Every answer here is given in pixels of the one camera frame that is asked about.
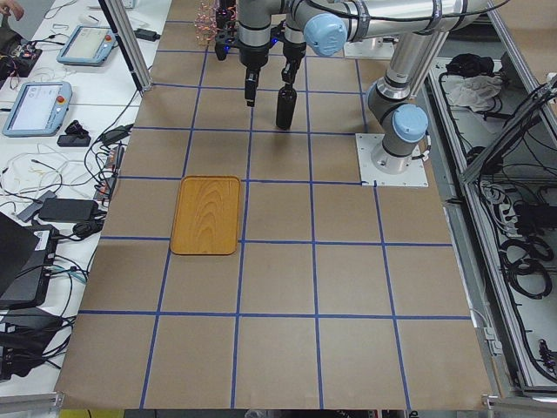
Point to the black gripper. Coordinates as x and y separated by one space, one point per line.
252 56
291 53

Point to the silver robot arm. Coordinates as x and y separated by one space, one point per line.
292 30
407 34

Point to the wooden tray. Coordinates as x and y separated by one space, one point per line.
206 216

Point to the black power adapter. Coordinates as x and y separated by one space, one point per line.
148 35

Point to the teach pendant far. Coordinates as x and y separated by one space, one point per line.
87 46

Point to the teach pendant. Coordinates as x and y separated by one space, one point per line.
39 110
87 46

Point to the white cloth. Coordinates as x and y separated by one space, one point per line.
476 93

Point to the teach pendant near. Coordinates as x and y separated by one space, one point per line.
39 110

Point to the black laptop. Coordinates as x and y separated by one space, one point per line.
26 254

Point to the copper wire bottle basket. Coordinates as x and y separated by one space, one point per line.
205 23

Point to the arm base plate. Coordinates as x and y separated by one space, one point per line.
378 168
378 48

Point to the aluminium frame post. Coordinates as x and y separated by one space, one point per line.
120 24

